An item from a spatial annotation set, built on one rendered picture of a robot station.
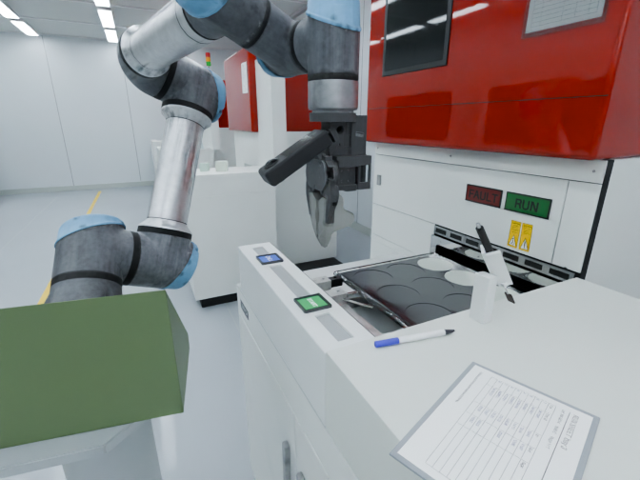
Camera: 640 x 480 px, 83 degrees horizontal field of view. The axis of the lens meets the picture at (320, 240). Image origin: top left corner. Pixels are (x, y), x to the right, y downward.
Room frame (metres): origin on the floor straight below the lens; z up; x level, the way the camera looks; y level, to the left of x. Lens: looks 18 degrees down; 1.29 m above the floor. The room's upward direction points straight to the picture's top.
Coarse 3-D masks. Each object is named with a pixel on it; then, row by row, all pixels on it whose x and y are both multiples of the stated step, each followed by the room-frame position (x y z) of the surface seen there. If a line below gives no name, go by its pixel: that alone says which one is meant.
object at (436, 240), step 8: (432, 240) 1.12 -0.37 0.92; (440, 240) 1.09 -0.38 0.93; (448, 240) 1.07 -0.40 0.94; (432, 248) 1.12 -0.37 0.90; (448, 248) 1.06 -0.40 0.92; (456, 248) 1.03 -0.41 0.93; (464, 248) 1.00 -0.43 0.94; (472, 248) 0.99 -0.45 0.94; (472, 256) 0.97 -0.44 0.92; (480, 256) 0.95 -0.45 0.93; (512, 264) 0.87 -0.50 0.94; (512, 272) 0.86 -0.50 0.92; (520, 272) 0.84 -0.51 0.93; (528, 272) 0.82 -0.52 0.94; (536, 272) 0.81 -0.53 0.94; (528, 280) 0.82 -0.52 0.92; (536, 280) 0.80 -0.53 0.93; (544, 280) 0.78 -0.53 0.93; (552, 280) 0.77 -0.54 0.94
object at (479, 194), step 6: (468, 186) 1.03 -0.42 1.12; (468, 192) 1.03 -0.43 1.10; (474, 192) 1.01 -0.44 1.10; (480, 192) 0.99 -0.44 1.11; (486, 192) 0.97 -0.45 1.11; (492, 192) 0.95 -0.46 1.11; (498, 192) 0.94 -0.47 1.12; (468, 198) 1.02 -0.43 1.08; (474, 198) 1.00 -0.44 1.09; (480, 198) 0.99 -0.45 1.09; (486, 198) 0.97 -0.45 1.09; (492, 198) 0.95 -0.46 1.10; (498, 198) 0.94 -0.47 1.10; (492, 204) 0.95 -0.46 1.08; (498, 204) 0.93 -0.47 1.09
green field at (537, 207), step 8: (512, 200) 0.90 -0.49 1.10; (520, 200) 0.88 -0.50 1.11; (528, 200) 0.86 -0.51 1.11; (536, 200) 0.84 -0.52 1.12; (544, 200) 0.83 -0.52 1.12; (512, 208) 0.90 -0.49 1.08; (520, 208) 0.88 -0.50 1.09; (528, 208) 0.86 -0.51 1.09; (536, 208) 0.84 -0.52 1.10; (544, 208) 0.82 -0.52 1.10; (544, 216) 0.82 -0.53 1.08
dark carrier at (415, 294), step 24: (384, 264) 0.97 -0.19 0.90; (408, 264) 0.97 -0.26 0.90; (456, 264) 0.97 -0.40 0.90; (360, 288) 0.82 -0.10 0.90; (384, 288) 0.82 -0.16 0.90; (408, 288) 0.82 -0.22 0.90; (432, 288) 0.82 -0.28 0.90; (456, 288) 0.81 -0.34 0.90; (408, 312) 0.69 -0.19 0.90; (432, 312) 0.69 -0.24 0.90; (456, 312) 0.69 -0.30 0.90
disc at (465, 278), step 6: (456, 270) 0.92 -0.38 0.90; (462, 270) 0.92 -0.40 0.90; (450, 276) 0.88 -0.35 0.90; (456, 276) 0.88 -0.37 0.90; (462, 276) 0.88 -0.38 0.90; (468, 276) 0.88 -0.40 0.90; (474, 276) 0.88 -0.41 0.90; (456, 282) 0.85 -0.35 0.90; (462, 282) 0.85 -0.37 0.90; (468, 282) 0.85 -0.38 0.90
